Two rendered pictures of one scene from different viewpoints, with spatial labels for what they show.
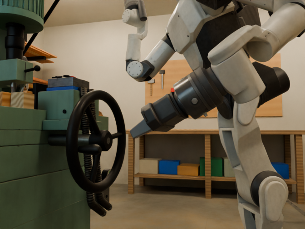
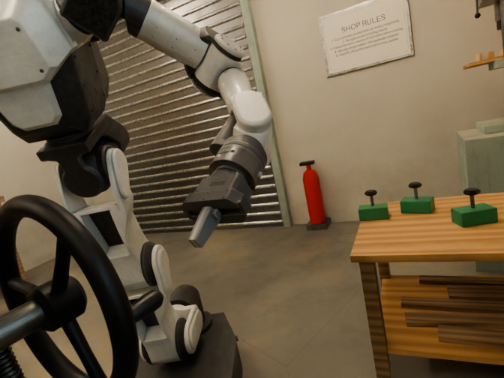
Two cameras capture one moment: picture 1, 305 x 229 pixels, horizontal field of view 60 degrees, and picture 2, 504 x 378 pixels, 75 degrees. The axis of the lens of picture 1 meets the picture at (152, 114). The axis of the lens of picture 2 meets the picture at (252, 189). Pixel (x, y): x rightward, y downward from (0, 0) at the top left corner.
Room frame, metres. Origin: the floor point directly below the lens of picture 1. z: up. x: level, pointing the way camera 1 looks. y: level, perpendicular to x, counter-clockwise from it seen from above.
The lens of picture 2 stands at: (0.40, 0.48, 0.98)
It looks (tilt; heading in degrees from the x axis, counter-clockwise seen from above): 10 degrees down; 283
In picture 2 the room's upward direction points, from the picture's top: 12 degrees counter-clockwise
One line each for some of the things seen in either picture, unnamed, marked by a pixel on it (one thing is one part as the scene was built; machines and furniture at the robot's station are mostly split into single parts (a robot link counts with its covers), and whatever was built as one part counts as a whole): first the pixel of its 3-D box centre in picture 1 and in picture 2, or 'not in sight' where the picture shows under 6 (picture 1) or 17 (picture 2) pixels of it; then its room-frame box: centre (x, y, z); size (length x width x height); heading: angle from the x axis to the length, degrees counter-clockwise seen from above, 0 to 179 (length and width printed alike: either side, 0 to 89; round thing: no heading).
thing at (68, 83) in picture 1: (71, 85); not in sight; (0.86, 0.27, 0.99); 0.13 x 0.11 x 0.06; 159
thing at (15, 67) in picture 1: (10, 75); not in sight; (0.89, 0.48, 1.03); 0.14 x 0.07 x 0.09; 69
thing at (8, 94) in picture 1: (31, 104); not in sight; (0.91, 0.42, 0.93); 0.24 x 0.01 x 0.06; 159
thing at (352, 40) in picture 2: not in sight; (364, 35); (-0.04, -2.35, 1.48); 0.64 x 0.02 x 0.46; 166
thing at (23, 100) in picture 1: (22, 101); not in sight; (0.75, 0.37, 0.92); 0.05 x 0.04 x 0.04; 167
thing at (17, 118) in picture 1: (48, 121); not in sight; (0.89, 0.35, 0.87); 0.61 x 0.30 x 0.06; 159
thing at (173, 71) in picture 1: (209, 87); not in sight; (3.94, -0.85, 1.50); 2.00 x 0.04 x 0.90; 76
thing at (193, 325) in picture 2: not in sight; (172, 332); (1.07, -0.55, 0.28); 0.21 x 0.20 x 0.13; 100
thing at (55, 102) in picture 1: (69, 107); not in sight; (0.86, 0.27, 0.91); 0.15 x 0.14 x 0.09; 159
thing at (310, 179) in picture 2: not in sight; (313, 194); (0.55, -2.40, 0.30); 0.19 x 0.18 x 0.60; 76
